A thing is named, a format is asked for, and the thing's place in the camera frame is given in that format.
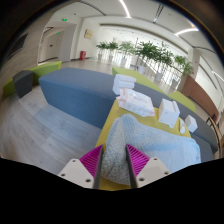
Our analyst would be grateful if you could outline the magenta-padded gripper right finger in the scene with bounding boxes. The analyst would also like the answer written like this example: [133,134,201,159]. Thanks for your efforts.
[124,143,172,189]

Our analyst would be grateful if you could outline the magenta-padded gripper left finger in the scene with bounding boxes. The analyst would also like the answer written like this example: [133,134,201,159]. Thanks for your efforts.
[57,144,105,190]

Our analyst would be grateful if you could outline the light blue towel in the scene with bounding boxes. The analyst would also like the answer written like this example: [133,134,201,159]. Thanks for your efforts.
[100,113,202,187]

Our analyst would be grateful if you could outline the yellow upholstered bench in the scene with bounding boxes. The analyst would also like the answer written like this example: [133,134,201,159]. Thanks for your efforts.
[94,98,193,192]

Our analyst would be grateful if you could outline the small white tag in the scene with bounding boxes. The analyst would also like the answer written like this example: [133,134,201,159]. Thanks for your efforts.
[179,118,186,134]

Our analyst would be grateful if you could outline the tall white slotted box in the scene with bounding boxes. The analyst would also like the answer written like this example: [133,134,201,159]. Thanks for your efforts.
[157,98,181,129]

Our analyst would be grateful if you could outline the white plastic-wrapped tissue pack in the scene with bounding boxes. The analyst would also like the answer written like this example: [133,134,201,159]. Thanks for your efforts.
[116,88,156,118]

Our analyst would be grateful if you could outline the wooden black-framed table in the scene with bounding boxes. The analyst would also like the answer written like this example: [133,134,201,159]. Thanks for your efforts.
[206,113,224,158]

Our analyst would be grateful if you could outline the small green upholstered bench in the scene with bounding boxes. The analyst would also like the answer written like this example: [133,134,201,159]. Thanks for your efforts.
[168,90,198,114]

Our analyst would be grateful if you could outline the long blue-grey upholstered bench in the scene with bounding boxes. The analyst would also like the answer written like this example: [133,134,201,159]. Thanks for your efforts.
[38,67,174,129]

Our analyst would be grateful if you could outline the white stacked box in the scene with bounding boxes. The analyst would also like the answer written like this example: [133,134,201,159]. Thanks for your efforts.
[112,73,137,96]

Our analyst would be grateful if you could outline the brown wooden counter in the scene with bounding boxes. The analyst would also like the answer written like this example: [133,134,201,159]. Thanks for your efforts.
[181,74,220,118]

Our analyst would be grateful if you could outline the dark grey cube seat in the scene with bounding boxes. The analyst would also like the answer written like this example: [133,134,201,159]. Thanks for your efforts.
[12,69,35,99]

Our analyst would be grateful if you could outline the long green upholstered bench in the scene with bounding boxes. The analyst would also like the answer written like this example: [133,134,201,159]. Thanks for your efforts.
[3,60,63,98]

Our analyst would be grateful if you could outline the row of potted plants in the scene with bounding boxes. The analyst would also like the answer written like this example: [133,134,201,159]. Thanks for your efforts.
[95,37,195,90]

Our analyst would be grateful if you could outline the ceiling light strips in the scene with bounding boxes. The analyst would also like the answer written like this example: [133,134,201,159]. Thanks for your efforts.
[118,0,224,83]

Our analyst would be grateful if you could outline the yellow wall picture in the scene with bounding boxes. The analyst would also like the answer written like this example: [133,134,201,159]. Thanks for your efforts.
[83,29,94,41]

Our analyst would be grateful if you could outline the black wall screen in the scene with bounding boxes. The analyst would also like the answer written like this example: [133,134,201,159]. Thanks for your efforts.
[6,32,29,61]

